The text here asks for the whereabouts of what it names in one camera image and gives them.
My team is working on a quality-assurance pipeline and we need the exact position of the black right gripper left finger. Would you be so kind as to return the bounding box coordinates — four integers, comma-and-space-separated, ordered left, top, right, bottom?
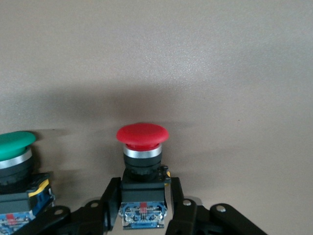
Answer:
14, 177, 122, 235

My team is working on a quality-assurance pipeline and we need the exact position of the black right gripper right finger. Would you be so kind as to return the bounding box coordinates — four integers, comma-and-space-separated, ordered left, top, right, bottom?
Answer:
166, 177, 269, 235

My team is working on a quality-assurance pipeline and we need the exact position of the red mushroom push button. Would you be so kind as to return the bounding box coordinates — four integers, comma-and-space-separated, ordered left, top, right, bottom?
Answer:
116, 123, 170, 230

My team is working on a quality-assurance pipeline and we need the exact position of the green mushroom push button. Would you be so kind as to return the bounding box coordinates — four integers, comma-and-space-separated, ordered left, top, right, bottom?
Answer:
0, 131, 56, 235

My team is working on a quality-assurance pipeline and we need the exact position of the brown table cover sheet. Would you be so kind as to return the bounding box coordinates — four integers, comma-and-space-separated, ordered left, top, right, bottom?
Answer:
0, 0, 313, 235

